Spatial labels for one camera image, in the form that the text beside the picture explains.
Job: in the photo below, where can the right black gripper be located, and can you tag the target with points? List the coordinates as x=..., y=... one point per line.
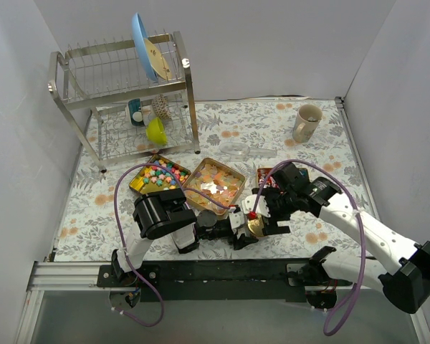
x=272, y=213

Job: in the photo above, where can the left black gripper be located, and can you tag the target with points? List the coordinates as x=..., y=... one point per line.
x=233, y=233

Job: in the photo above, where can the gold round jar lid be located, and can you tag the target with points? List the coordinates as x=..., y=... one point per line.
x=255, y=227

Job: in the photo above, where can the gold tin of lollipops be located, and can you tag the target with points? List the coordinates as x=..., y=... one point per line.
x=271, y=183

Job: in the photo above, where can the gold tin of gummy candies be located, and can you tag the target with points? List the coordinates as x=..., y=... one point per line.
x=213, y=181

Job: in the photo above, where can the gold tin of star candies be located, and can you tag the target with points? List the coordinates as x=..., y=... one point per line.
x=160, y=174

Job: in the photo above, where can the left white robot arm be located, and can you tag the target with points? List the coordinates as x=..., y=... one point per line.
x=164, y=213

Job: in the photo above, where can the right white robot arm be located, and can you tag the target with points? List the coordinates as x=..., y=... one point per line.
x=395, y=265

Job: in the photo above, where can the beige ceramic mug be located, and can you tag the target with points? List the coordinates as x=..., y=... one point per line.
x=307, y=120

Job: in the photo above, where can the lime green bowl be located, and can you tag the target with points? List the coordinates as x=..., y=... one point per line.
x=155, y=132

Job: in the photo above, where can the patterned ceramic cup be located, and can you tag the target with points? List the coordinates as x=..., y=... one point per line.
x=159, y=105

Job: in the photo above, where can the floral table mat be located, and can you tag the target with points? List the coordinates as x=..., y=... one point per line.
x=89, y=230

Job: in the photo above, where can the blue white mug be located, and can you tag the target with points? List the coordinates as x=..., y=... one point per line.
x=134, y=112

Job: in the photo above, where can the steel dish rack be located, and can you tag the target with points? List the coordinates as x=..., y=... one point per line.
x=92, y=85

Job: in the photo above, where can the cream floral plate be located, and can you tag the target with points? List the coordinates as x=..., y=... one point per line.
x=158, y=61

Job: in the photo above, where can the blue plate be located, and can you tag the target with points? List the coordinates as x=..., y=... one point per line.
x=139, y=35

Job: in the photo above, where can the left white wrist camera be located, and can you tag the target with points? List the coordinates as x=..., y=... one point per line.
x=236, y=221

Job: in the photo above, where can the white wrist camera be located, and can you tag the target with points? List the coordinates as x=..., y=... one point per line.
x=254, y=204
x=236, y=221

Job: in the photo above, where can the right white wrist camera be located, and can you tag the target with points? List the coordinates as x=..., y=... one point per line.
x=254, y=204

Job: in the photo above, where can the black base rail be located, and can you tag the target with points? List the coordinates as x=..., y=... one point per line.
x=241, y=279

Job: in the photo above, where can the aluminium frame rail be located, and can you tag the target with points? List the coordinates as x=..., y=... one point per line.
x=89, y=276

